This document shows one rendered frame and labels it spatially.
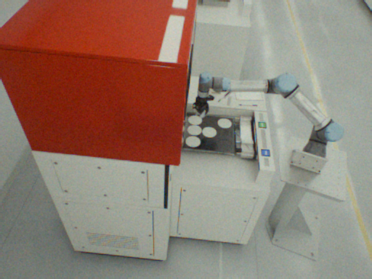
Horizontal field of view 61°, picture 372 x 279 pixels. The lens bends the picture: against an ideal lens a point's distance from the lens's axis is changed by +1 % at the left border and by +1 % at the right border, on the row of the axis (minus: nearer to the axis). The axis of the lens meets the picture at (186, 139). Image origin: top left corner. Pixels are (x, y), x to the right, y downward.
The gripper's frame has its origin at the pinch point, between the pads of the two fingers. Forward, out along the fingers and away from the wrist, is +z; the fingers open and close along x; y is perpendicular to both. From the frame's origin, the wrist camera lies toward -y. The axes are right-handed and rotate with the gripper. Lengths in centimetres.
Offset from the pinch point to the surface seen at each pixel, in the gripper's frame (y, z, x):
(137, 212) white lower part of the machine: 73, 25, 12
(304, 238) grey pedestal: -35, 98, 96
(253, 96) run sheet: -47.3, 2.4, 11.9
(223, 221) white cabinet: 22, 60, 46
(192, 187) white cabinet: 37, 22, 26
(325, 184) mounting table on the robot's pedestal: -23, 18, 88
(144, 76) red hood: 68, -75, 19
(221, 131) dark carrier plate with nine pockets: -6.1, 9.4, 14.4
